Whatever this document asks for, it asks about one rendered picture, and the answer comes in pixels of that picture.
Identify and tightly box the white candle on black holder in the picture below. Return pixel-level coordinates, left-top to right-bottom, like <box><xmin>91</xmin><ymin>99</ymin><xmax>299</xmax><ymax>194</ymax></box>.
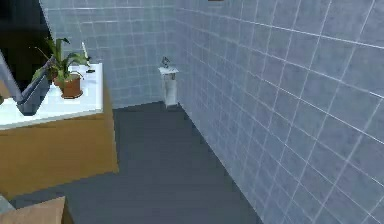
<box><xmin>81</xmin><ymin>41</ymin><xmax>96</xmax><ymax>74</ymax></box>

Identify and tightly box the green plant in brown pot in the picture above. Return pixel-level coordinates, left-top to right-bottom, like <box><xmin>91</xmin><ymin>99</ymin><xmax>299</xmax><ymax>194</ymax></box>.
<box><xmin>31</xmin><ymin>37</ymin><xmax>90</xmax><ymax>100</ymax></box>

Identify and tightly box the brown cabinet with white top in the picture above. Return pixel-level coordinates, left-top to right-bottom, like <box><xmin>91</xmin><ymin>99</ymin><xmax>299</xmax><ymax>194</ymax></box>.
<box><xmin>0</xmin><ymin>62</ymin><xmax>120</xmax><ymax>201</ymax></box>

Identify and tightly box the tan box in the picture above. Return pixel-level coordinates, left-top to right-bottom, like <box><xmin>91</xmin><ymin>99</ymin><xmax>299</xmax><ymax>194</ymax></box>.
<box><xmin>0</xmin><ymin>195</ymin><xmax>75</xmax><ymax>224</ymax></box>

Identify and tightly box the white pedestal sink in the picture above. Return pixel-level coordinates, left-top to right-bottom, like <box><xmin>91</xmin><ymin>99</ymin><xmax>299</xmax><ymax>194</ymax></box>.
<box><xmin>157</xmin><ymin>65</ymin><xmax>180</xmax><ymax>108</ymax></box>

